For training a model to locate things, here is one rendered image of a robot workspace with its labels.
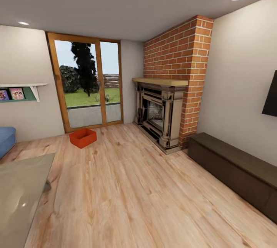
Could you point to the cabinet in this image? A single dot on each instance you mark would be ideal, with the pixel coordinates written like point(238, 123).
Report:
point(253, 179)

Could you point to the storage box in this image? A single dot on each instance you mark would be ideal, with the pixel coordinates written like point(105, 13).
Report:
point(83, 137)

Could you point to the door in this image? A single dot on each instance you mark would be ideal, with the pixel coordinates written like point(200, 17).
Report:
point(87, 72)

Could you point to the coffee table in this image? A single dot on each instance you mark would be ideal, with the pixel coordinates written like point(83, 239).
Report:
point(22, 183)

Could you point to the shelf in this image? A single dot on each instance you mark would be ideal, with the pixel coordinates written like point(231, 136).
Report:
point(30, 91)

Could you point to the wood fireplace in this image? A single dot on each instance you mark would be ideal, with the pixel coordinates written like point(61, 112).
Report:
point(158, 114)

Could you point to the countertop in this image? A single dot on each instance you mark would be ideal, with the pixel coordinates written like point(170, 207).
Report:
point(162, 81)

